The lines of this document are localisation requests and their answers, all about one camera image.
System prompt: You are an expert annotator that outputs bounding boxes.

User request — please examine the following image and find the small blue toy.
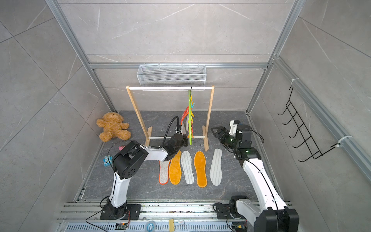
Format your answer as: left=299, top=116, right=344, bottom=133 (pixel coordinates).
left=103, top=155, right=113, bottom=167

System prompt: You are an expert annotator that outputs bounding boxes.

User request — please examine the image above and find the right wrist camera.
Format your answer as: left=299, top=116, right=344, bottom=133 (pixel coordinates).
left=229, top=120, right=241, bottom=136

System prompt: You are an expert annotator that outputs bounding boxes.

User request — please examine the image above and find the aluminium floor rail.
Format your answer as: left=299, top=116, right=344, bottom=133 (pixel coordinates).
left=56, top=201, right=255, bottom=232

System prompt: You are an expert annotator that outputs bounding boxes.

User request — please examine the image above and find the white wire mesh basket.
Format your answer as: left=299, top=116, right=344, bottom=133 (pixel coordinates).
left=137, top=64, right=207, bottom=87

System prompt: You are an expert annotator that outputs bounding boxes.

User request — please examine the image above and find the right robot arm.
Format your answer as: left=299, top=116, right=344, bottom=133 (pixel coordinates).
left=211, top=120, right=300, bottom=232

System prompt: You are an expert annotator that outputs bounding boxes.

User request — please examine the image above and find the white striped insole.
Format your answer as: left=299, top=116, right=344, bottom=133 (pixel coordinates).
left=180, top=151, right=194, bottom=185
left=210, top=148, right=222, bottom=186

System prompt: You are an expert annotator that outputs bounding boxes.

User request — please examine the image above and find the orange fuzzy insole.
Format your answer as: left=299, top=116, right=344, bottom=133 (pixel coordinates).
left=194, top=151, right=207, bottom=188

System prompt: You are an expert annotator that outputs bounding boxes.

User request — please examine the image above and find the green clip hanger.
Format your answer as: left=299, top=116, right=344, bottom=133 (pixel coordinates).
left=188, top=90, right=194, bottom=146

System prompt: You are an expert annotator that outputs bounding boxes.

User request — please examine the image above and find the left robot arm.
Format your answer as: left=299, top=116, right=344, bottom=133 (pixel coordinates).
left=103, top=116, right=188, bottom=219

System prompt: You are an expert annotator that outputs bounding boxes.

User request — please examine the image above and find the wooden clothes rack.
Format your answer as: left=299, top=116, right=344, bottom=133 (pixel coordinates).
left=126, top=85, right=215, bottom=153

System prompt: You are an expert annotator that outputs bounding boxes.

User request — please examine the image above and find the brown teddy bear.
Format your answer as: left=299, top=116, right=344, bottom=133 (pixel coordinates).
left=96, top=112, right=131, bottom=142

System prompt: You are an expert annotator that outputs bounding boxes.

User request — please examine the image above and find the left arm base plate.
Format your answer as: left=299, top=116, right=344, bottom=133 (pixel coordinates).
left=100, top=204, right=142, bottom=220

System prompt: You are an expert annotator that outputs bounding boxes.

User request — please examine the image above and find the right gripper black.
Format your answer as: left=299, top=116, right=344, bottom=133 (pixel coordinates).
left=212, top=127, right=241, bottom=150

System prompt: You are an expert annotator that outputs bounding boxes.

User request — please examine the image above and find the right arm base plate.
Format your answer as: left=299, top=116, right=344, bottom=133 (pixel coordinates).
left=213, top=202, right=245, bottom=219

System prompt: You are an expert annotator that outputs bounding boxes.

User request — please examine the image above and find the black wall hook rack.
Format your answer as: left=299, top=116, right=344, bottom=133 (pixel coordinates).
left=277, top=86, right=341, bottom=162

